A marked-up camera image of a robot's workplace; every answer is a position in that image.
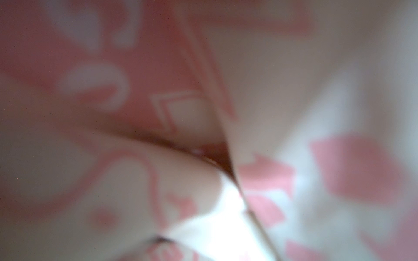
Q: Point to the pink floral garment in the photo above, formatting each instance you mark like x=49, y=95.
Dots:
x=209, y=130

